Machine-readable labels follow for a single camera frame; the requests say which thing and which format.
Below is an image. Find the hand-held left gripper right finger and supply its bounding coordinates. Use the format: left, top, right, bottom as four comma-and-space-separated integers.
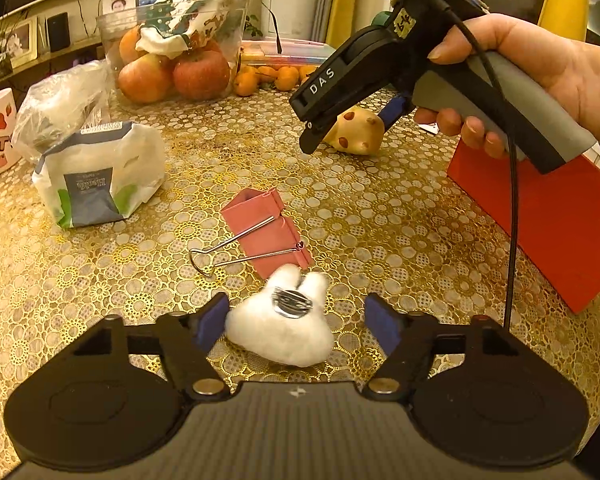
362, 292, 518, 401

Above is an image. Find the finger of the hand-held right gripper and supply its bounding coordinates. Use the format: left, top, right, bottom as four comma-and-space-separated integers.
380, 94, 416, 132
300, 114, 342, 157

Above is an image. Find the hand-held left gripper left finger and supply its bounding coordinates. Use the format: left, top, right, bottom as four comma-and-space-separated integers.
72, 292, 231, 401

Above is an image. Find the yellow potato toy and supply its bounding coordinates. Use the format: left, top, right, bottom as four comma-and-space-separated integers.
322, 106, 386, 157

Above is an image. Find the white fluffy hair clip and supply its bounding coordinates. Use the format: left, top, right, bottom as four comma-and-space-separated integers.
224, 265, 333, 366

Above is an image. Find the red storage box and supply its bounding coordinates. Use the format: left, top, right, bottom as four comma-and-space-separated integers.
446, 135, 600, 315

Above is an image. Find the gold lace covered desktop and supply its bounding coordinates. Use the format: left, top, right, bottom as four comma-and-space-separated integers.
0, 60, 600, 480

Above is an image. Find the person's right hand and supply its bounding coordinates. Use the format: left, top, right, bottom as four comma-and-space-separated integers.
414, 12, 600, 161

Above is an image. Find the pile of tangerines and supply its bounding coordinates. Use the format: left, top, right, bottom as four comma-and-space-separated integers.
232, 62, 321, 97

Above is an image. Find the pastel flat box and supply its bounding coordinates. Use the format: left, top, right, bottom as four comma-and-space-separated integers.
240, 39, 338, 68

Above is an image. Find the pink binder clip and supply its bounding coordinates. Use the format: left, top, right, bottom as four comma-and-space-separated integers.
189, 187, 315, 278

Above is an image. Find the red apple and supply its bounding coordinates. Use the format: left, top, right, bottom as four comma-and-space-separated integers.
172, 49, 231, 101
117, 54, 175, 104

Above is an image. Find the white green snack bag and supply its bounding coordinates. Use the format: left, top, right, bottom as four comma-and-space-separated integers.
136, 0, 243, 58

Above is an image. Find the white wet wipes pack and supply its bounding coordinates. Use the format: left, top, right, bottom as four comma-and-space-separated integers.
31, 121, 167, 230

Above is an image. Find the orange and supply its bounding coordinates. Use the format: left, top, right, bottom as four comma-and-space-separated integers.
119, 25, 146, 66

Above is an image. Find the clear fruit bowl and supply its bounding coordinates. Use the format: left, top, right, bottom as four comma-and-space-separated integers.
96, 0, 251, 103

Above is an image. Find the portrait drawing card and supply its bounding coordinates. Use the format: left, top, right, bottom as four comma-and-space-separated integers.
102, 0, 137, 17

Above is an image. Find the clear plastic bag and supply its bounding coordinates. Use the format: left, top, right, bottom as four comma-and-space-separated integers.
11, 60, 113, 163

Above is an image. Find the small black speaker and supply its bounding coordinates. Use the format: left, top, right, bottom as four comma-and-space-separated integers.
45, 11, 72, 53

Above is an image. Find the wooden shelf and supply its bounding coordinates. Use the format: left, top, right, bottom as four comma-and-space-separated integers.
0, 0, 148, 98

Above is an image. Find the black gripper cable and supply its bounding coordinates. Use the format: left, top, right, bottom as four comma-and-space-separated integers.
400, 0, 521, 333

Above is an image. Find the white photo frame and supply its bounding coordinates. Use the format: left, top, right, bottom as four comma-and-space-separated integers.
0, 16, 40, 68

